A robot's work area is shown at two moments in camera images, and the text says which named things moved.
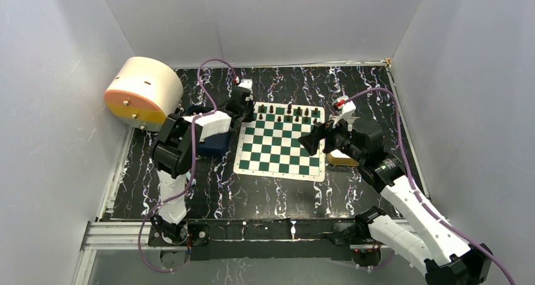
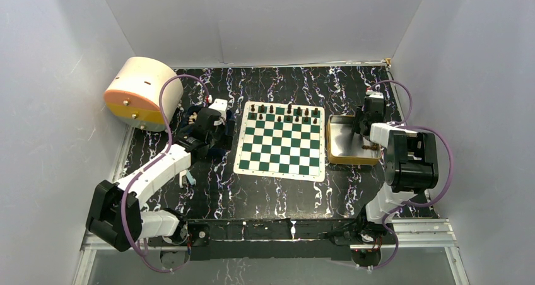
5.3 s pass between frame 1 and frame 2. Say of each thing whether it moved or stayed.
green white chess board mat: stayed
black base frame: stayed
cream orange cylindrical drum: stayed
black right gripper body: moved
